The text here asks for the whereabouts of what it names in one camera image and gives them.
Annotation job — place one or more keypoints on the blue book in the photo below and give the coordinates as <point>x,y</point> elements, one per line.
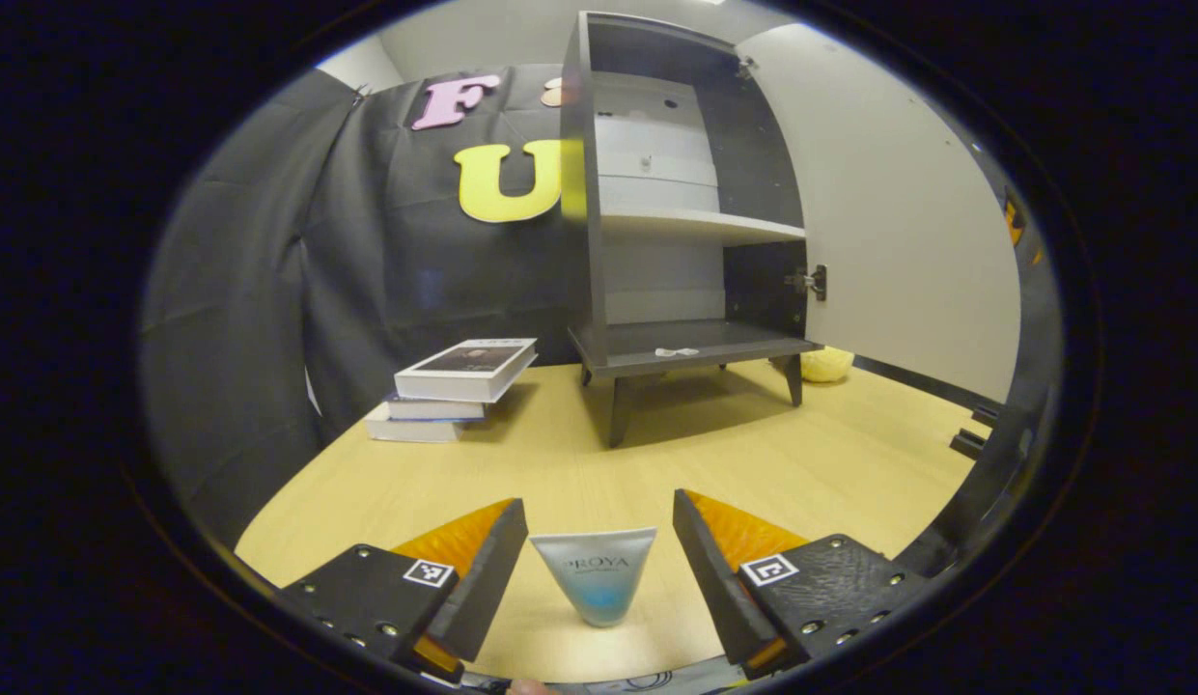
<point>434,406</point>

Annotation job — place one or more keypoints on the white book with dark cover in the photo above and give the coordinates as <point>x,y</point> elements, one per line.
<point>463,367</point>

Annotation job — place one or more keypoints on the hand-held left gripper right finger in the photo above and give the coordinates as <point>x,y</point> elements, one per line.
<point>719,584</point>

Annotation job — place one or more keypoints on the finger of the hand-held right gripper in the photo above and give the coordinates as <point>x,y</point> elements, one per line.
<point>1015,220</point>

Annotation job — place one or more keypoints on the metal backdrop clip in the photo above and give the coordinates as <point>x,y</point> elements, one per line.
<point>359,93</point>

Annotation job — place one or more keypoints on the yellow round sponge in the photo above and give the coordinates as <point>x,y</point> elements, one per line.
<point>828,365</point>

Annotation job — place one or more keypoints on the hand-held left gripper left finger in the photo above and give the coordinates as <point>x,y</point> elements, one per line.
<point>485,579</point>

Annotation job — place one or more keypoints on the white and blue bottle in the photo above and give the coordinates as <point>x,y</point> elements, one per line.
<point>598,579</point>

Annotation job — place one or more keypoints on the grey cabinet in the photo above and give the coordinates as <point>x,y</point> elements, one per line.
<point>743,336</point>

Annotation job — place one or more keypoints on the black backdrop cloth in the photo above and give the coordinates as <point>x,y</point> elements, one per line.
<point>251,309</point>

